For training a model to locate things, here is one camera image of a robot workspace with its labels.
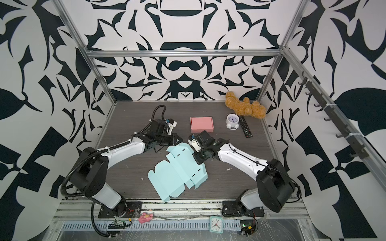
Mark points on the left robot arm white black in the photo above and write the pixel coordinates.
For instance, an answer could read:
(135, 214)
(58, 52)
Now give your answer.
(88, 176)

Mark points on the small circuit board left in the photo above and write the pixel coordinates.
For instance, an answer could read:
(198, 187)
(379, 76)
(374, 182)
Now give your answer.
(117, 224)

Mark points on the pink paper box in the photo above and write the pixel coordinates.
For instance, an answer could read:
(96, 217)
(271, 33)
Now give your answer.
(199, 124)

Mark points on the white alarm clock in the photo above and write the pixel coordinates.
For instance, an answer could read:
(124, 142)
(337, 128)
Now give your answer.
(232, 121)

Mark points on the black remote control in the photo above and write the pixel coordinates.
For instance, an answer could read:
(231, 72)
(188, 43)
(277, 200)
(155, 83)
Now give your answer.
(245, 127)

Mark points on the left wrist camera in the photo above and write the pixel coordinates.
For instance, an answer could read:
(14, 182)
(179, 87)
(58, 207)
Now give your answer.
(171, 125)

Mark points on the teal square clock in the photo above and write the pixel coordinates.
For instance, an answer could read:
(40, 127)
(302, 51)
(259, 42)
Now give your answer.
(216, 225)

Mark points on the black wall hook rack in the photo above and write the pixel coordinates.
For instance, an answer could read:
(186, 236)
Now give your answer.
(357, 142)

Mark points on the brown teddy bear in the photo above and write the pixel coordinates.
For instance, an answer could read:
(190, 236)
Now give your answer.
(245, 108)

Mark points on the light blue paper box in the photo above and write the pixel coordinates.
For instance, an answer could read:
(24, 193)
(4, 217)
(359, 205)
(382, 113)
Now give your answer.
(170, 177)

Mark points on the small circuit board right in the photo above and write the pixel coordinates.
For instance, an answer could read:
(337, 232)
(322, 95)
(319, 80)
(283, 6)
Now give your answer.
(249, 228)

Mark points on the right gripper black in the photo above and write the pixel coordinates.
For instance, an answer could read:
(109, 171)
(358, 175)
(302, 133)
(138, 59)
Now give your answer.
(196, 158)

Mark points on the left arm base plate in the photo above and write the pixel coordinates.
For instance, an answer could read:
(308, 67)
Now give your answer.
(130, 209)

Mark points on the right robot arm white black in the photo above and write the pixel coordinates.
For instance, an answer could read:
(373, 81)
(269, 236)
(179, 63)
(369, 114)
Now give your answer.
(274, 186)

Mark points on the small circuit board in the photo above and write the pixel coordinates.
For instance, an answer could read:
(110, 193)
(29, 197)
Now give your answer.
(117, 224)
(249, 228)

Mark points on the pink small toy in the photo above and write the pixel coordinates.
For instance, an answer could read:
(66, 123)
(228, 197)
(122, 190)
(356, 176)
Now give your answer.
(145, 218)

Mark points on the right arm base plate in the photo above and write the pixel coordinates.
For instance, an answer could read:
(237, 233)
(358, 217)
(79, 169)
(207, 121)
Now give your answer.
(230, 208)

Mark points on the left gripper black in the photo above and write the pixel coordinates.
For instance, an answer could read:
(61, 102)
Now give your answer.
(174, 141)

